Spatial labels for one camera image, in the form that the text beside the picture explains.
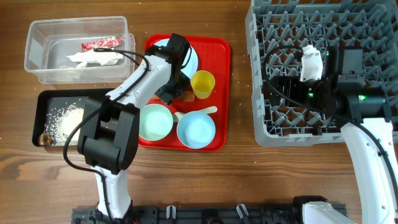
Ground white rice grains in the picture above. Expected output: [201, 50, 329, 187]
[44, 103, 84, 146]

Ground white tissue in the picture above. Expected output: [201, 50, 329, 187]
[56, 50, 124, 69]

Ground clear plastic waste bin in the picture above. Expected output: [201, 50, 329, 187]
[24, 16, 135, 85]

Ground red snack wrapper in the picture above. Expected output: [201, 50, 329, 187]
[81, 35, 122, 52]

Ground white plastic spoon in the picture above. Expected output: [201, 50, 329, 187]
[172, 106, 218, 123]

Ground large light blue plate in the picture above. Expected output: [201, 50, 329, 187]
[152, 37, 200, 80]

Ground red plastic tray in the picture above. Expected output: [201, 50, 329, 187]
[139, 34, 231, 152]

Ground light blue bowl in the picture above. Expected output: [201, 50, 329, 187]
[177, 111, 216, 149]

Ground yellow plastic cup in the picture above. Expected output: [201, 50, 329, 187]
[190, 70, 215, 99]

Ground orange carrot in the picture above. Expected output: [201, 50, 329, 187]
[151, 90, 195, 105]

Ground brown walnut food scrap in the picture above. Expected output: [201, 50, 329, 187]
[38, 133, 53, 146]

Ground mint green bowl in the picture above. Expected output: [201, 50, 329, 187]
[139, 104, 174, 141]

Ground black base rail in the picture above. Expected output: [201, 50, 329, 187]
[71, 203, 348, 224]

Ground grey dishwasher rack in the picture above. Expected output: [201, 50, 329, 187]
[245, 0, 397, 147]

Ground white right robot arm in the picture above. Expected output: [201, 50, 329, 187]
[262, 45, 397, 223]

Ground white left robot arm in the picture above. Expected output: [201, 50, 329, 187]
[72, 34, 190, 223]

